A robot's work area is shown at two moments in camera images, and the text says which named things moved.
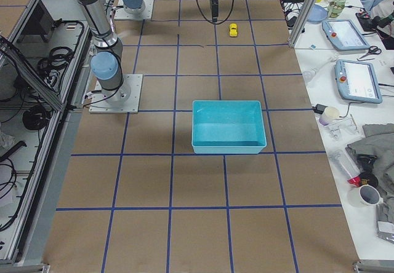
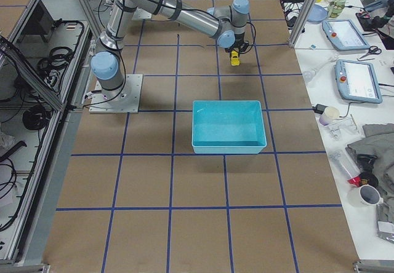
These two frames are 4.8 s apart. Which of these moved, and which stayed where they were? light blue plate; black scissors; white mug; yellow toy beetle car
Moved: yellow toy beetle car
Stayed: light blue plate; white mug; black scissors
